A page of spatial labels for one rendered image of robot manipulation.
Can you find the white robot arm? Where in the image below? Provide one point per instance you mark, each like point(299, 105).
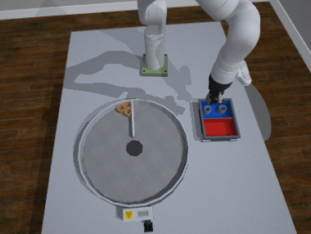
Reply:
point(243, 33)

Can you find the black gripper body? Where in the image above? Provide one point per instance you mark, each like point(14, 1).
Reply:
point(219, 88)

